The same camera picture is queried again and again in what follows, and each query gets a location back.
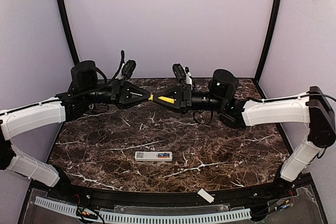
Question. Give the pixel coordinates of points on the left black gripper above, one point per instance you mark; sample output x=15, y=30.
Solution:
x=115, y=94

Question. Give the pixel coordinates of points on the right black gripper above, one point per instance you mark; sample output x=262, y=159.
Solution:
x=187, y=98

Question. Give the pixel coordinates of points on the yellow handled screwdriver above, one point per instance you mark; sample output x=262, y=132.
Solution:
x=151, y=98

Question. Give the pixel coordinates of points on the white remote control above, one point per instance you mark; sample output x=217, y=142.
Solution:
x=149, y=156

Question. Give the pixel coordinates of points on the white battery cover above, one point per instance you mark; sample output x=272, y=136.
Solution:
x=205, y=195

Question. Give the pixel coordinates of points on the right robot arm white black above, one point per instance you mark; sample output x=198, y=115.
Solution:
x=311, y=108

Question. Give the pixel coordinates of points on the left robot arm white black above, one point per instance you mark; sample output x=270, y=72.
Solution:
x=89, y=86

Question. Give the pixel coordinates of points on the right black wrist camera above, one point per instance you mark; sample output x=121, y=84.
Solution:
x=183, y=75

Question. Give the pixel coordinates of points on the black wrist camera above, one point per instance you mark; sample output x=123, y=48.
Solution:
x=126, y=69
x=183, y=75

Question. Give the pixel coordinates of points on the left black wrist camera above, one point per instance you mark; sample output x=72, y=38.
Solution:
x=126, y=69

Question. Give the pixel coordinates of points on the black front table rail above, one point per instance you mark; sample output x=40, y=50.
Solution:
x=252, y=196

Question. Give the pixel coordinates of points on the white slotted cable duct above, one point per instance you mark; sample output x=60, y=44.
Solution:
x=133, y=214

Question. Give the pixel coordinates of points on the left black frame post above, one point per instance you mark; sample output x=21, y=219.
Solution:
x=67, y=31

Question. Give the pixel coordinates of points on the black frame post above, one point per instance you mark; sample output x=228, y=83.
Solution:
x=268, y=39
x=67, y=31

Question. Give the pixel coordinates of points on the right black frame post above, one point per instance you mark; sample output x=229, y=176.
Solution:
x=268, y=39

